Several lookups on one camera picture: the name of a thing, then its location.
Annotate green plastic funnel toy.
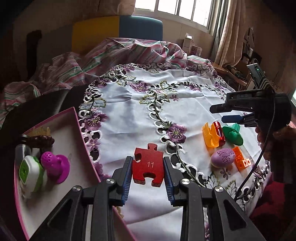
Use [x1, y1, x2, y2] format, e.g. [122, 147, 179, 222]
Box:
[222, 123, 243, 146]

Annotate red glossy cylinder bottle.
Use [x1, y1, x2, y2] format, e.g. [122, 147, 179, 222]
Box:
[213, 121, 226, 147]

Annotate orange plastic comb piece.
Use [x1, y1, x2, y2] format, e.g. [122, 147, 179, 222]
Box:
[202, 123, 220, 148]

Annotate red wooden puzzle piece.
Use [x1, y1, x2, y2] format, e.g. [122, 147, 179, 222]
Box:
[132, 143, 164, 187]

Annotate purple patterned egg toy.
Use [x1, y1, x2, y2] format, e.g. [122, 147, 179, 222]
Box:
[211, 148, 235, 168]

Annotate orange perforated block toy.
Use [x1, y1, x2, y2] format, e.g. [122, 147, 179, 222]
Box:
[232, 146, 251, 171]

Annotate magenta perforated bird toy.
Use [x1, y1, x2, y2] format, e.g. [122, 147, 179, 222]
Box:
[41, 151, 70, 184]

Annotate person's right hand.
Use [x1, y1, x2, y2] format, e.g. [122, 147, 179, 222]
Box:
[263, 126, 295, 161]

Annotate beige window curtain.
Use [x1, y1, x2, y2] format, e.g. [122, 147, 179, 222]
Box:
[210, 0, 246, 67]

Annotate white embroidered floral tablecloth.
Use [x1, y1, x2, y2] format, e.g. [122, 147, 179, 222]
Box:
[78, 64, 270, 240]

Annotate white cardboard boxes on sill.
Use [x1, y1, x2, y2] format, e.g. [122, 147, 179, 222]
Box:
[182, 33, 202, 57]

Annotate pink shallow tray box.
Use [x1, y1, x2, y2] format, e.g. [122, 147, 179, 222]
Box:
[14, 108, 132, 240]

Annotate green white plug-in device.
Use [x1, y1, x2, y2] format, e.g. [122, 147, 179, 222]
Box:
[18, 155, 48, 199]

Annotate dark maroon flower dish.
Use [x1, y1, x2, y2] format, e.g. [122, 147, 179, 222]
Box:
[27, 135, 55, 149]

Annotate beige plastic comb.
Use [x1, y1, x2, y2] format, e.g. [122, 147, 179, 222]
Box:
[26, 126, 51, 137]

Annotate pink striped bed sheet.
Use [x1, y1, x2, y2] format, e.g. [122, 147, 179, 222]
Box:
[1, 38, 218, 123]

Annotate multicolour chair backrest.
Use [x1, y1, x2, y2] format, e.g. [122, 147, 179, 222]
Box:
[71, 16, 163, 54]

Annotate camera with lit screen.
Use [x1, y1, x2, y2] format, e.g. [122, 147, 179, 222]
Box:
[247, 63, 275, 95]

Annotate black cable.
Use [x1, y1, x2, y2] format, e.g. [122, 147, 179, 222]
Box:
[234, 89, 277, 201]

